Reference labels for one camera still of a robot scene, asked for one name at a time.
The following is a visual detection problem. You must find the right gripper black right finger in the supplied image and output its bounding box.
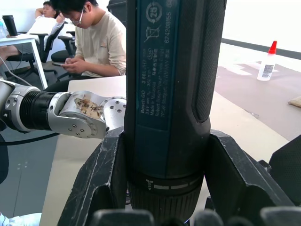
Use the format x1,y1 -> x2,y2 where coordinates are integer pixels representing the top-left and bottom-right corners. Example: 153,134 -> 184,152
203,129 -> 296,223

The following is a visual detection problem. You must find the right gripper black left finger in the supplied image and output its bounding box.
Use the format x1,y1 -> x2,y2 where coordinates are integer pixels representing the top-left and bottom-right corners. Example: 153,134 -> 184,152
57,126 -> 129,226

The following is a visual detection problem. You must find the dark blue electric screwdriver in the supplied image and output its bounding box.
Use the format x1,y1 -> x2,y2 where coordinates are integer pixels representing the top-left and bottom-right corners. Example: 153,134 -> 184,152
124,0 -> 228,219

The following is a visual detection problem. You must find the white shoe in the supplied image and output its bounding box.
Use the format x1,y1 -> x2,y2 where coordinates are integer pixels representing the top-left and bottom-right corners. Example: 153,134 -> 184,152
0,212 -> 43,226

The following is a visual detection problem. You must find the glue bottle with orange cap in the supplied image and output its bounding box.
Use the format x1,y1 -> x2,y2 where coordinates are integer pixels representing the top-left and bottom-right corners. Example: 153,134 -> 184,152
257,40 -> 278,82

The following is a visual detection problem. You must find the black office chair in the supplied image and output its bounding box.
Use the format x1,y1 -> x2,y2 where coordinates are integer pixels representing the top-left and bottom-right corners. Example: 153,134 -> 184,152
29,22 -> 65,63
51,30 -> 77,82

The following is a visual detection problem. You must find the person in beige sweatshirt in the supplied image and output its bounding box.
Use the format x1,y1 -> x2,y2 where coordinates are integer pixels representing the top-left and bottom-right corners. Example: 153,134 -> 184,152
44,0 -> 127,94

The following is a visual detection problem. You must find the white desk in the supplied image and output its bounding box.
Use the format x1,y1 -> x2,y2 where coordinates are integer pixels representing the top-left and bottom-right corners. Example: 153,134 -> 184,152
0,32 -> 49,90

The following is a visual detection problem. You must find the person in white shirt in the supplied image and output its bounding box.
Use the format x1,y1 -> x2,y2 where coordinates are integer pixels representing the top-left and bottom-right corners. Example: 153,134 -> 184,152
27,0 -> 65,36

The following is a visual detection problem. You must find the clear plastic bottle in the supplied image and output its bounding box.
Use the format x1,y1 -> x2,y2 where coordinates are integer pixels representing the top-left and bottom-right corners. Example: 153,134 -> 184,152
0,20 -> 8,40

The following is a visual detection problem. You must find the black tumbler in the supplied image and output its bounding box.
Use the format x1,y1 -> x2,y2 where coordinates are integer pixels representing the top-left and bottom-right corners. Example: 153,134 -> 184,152
2,15 -> 19,38

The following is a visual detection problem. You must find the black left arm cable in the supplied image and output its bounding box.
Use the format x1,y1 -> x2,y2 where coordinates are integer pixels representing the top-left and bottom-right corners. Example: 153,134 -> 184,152
0,131 -> 59,145

